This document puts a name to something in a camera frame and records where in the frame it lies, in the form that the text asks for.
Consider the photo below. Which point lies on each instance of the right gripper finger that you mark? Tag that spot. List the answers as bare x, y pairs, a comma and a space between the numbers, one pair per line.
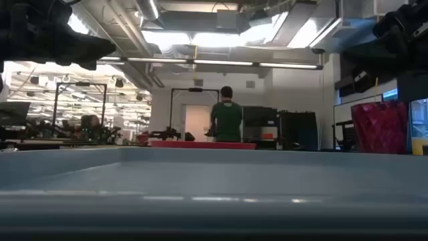
361, 57

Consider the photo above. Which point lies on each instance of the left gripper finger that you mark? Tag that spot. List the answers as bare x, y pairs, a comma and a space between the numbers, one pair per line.
93, 47

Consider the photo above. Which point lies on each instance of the red translucent plastic cup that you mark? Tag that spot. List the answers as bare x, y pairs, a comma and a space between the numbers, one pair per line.
379, 130

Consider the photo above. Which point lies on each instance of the pink plastic plate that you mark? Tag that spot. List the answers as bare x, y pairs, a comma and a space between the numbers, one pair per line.
200, 145

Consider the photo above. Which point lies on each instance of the background black robot arm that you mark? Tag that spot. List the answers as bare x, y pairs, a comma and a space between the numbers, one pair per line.
167, 134

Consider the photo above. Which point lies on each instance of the blue plastic tray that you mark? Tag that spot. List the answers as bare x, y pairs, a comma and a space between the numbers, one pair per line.
214, 174

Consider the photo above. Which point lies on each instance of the seated person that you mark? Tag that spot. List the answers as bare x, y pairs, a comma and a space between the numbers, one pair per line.
92, 125

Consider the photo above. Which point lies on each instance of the dark computer monitor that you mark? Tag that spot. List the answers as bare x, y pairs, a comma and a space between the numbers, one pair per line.
13, 114

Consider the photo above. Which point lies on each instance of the black cabinet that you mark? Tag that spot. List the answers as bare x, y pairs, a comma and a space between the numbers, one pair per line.
299, 130

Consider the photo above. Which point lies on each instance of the yellow container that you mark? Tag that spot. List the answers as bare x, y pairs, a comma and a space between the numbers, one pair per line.
418, 147

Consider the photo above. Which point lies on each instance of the dark screen on stand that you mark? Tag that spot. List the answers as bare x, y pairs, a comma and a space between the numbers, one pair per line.
259, 116

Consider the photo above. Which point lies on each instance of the long ceiling light bar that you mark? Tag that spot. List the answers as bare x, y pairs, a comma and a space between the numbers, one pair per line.
217, 62

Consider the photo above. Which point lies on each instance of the standing person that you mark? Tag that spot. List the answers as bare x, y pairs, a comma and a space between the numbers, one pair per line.
227, 117

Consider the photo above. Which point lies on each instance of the silver ceiling duct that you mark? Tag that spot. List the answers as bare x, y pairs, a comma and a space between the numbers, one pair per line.
148, 8

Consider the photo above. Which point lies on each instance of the black metal rig frame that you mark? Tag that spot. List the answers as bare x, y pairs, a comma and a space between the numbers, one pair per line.
171, 110
54, 103

